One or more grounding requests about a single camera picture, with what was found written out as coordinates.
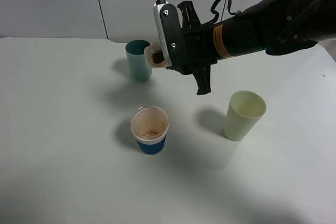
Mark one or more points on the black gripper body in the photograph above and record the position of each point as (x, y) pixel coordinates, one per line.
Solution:
(200, 49)

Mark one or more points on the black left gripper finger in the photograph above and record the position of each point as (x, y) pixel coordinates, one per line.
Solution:
(190, 20)

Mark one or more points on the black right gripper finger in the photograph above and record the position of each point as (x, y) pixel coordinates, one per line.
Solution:
(202, 75)

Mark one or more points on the plastic drink bottle pink label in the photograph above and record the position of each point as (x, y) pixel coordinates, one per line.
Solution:
(154, 56)

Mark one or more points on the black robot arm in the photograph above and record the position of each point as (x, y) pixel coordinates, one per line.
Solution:
(278, 27)

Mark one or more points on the pale green plastic cup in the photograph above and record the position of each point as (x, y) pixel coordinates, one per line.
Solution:
(244, 111)

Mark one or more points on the teal plastic cup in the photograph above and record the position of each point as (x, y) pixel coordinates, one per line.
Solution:
(136, 58)

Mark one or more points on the clear cup blue sleeve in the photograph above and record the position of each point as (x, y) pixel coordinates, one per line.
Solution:
(149, 126)

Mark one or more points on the wrist camera with black bracket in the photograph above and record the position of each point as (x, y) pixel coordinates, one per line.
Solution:
(170, 34)

